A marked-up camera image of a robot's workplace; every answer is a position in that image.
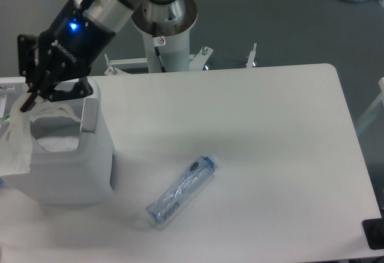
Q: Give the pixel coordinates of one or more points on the clear plastic water bottle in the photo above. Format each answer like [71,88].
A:
[182,189]

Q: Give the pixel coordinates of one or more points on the white trash can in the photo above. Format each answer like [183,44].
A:
[82,176]

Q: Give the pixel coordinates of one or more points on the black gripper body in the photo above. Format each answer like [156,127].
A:
[68,48]

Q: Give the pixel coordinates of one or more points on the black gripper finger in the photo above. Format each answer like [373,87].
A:
[33,61]
[80,89]

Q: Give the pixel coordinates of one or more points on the white metal base frame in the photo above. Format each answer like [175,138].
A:
[198,62]

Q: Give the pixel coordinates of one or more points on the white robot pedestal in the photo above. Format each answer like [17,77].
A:
[165,30]

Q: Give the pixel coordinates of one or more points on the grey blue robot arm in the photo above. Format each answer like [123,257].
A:
[111,14]

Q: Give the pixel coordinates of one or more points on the black device at table edge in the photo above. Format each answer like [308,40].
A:
[373,229]

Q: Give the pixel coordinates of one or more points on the white paper wrapper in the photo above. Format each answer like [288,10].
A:
[16,141]

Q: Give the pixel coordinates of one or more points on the white frame at right edge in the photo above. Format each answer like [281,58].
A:
[371,112]

